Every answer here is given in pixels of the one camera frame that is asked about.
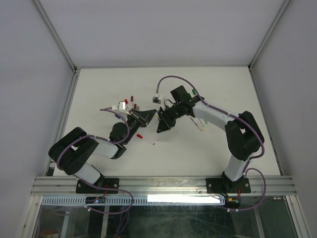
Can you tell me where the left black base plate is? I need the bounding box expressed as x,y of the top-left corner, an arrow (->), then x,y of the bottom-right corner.
76,178 -> 120,194

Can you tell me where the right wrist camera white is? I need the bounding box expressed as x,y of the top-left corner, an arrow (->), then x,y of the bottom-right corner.
152,93 -> 161,104

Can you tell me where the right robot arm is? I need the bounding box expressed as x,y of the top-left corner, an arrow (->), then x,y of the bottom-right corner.
157,86 -> 264,192

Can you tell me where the white slotted cable duct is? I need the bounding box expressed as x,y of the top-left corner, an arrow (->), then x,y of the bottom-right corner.
42,194 -> 225,206

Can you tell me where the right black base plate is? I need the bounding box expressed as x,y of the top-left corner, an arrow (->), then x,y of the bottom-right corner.
206,178 -> 251,194

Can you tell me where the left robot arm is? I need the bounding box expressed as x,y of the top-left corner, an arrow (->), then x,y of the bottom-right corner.
48,108 -> 157,193

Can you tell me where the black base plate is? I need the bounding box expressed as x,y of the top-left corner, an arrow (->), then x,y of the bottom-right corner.
76,178 -> 120,194
206,178 -> 251,194

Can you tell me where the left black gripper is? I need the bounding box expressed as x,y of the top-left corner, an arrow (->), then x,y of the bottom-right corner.
123,109 -> 156,145

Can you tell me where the aluminium front rail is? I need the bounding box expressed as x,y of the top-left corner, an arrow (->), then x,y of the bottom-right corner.
31,175 -> 297,196

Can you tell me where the purple cable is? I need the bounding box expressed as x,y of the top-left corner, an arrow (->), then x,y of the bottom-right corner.
56,108 -> 134,238
157,75 -> 267,212

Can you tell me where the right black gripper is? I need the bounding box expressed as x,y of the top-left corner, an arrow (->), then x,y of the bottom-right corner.
157,103 -> 183,133

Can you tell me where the yellow pen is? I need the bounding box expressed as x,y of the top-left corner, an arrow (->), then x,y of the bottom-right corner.
189,117 -> 203,131

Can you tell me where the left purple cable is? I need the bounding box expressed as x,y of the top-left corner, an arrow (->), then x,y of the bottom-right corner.
56,108 -> 134,238

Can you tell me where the red square-cap pen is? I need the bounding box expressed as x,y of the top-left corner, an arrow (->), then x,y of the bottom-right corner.
137,134 -> 155,145

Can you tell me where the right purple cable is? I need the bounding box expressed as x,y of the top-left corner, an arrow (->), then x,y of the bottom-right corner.
157,75 -> 267,212

